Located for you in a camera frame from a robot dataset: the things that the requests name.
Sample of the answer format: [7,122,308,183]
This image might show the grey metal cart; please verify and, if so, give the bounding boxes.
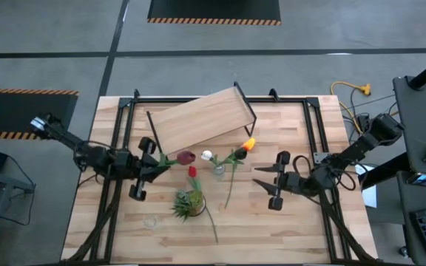
[0,168,36,266]

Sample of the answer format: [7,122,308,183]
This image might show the wooden shelf with black legs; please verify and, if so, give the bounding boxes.
[145,81,258,169]

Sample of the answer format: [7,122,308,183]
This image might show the white artificial tulip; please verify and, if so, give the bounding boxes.
[200,149,222,169]

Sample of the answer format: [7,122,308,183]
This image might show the dark grey desk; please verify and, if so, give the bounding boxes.
[392,75,426,266]

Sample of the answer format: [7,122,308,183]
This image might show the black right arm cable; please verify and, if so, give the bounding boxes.
[292,154,355,192]

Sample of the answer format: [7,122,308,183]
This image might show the maroon artificial tulip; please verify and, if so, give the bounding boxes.
[156,150,197,170]

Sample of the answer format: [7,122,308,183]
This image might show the black mat with hazard stripe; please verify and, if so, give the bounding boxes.
[147,0,283,27]

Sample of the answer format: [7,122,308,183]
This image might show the red artificial tulip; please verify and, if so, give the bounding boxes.
[187,165,220,245]

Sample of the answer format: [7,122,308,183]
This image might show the black mat with hazard stripes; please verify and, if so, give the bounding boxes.
[0,88,80,141]

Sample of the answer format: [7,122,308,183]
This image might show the black power adapter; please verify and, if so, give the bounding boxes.
[356,114,370,134]

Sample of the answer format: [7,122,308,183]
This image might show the yellow extension cable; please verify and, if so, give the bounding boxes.
[330,81,373,136]

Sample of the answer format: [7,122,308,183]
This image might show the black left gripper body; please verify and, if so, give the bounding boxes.
[124,136,158,202]

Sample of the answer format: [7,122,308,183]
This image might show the black aluminium table frame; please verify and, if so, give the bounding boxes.
[59,88,384,266]

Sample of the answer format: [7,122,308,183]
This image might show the white paper sheet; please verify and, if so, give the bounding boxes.
[355,164,379,208]

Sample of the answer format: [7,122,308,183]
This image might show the orange artificial tulip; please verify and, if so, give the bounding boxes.
[220,137,257,168]

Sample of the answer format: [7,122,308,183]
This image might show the succulent plants in black bowl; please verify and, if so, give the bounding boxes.
[170,188,206,222]

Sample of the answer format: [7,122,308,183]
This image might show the black floor cable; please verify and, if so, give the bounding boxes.
[348,88,399,126]

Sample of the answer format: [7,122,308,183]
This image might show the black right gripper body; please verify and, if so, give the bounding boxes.
[268,150,310,212]

